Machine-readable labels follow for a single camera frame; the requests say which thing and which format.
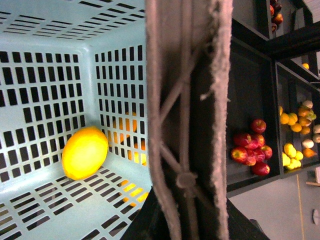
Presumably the yellow lemon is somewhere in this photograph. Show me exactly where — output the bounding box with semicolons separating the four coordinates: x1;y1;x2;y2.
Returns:
61;126;109;181

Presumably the brown basket handle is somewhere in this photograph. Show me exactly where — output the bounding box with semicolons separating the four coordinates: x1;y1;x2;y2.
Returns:
145;0;233;240

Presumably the light blue plastic basket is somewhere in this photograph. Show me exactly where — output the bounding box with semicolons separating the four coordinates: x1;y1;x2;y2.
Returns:
0;0;152;240

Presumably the red apple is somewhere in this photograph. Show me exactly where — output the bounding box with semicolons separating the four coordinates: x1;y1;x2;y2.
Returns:
251;162;270;176
250;118;267;134
260;145;273;160
233;133;252;147
231;146;248;164

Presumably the dark wooden display stand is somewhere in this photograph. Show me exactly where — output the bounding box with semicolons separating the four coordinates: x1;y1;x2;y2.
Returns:
227;0;320;197

